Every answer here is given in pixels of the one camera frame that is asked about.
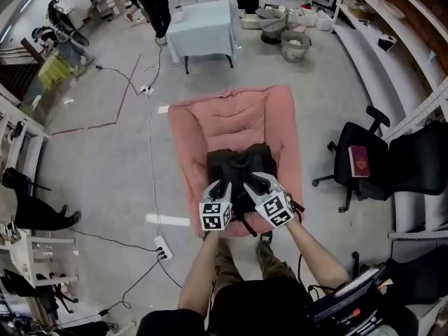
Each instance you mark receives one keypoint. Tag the person's right forearm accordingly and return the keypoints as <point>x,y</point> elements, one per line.
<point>315,254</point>

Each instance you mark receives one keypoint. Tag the person's legs in olive trousers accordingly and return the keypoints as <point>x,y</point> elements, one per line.
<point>245,268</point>

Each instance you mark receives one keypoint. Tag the small white power strip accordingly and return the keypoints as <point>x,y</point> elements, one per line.
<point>146,89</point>

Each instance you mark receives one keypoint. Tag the white cup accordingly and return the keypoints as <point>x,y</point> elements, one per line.
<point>178,14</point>

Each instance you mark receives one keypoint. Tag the person's left forearm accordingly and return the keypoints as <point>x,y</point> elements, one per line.
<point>196,275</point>

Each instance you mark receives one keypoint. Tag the white workbench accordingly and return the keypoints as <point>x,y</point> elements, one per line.
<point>21,131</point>

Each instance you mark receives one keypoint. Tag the black mesh office chair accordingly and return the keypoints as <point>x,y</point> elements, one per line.
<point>416,163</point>

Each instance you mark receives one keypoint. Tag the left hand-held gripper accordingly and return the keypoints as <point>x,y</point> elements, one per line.
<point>214,213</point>

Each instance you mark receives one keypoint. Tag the dark olive backpack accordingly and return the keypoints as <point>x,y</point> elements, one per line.
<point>241,175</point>

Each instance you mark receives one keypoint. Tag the white metal shelving unit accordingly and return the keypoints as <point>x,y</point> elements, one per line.
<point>395,47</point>

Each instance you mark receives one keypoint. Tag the person's black shirt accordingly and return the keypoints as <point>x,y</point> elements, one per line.
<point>245,310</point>

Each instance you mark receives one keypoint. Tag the white storage bin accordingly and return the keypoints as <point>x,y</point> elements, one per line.
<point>323,21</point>

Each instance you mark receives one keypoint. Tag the table with light blue cloth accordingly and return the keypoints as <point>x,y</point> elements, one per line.
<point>202,30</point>

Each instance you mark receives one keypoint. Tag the pink padded lounge chair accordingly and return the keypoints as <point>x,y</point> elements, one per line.
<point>234,131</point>

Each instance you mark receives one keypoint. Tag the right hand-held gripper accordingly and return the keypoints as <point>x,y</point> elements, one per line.
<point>271,203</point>

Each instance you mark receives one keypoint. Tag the maroon book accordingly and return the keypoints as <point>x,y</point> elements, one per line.
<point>359,161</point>

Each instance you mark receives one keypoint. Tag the black equipment cart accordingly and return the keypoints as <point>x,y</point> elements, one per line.
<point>360,303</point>

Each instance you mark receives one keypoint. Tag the yellow-green cloth table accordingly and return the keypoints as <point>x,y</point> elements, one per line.
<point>54,70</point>

